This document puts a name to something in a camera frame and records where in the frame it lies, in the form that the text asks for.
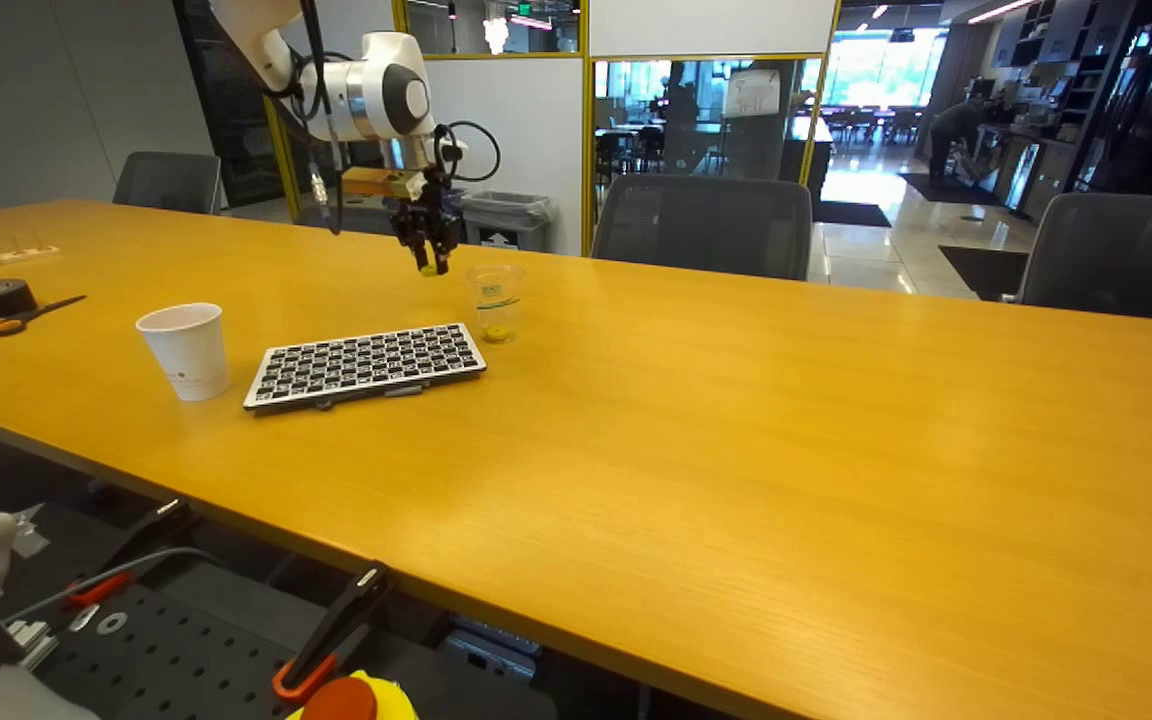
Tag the clear plastic cup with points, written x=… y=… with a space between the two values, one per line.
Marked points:
x=499 y=301

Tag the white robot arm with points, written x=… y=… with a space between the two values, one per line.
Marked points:
x=369 y=95

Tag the black lever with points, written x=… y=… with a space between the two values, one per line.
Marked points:
x=143 y=529

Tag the black white calibration board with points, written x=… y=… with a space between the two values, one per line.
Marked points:
x=361 y=360

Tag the black clamp with orange grip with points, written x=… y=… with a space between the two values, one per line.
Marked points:
x=330 y=635

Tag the white paper cup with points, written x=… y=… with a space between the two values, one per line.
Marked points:
x=184 y=349

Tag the yellow red emergency stop button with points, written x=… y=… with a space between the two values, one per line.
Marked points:
x=352 y=697

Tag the blue grey box under table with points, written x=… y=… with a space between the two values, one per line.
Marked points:
x=491 y=652

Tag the yellow framed glass partition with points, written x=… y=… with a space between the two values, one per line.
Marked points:
x=680 y=132

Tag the grey office chair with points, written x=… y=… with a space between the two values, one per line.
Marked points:
x=168 y=180
x=707 y=224
x=1121 y=253

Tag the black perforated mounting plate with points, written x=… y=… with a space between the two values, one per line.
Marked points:
x=179 y=652

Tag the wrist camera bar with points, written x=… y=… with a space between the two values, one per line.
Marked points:
x=369 y=180

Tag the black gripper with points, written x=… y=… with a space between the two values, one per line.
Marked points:
x=424 y=209

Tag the light grey bin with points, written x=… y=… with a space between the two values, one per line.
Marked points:
x=515 y=220

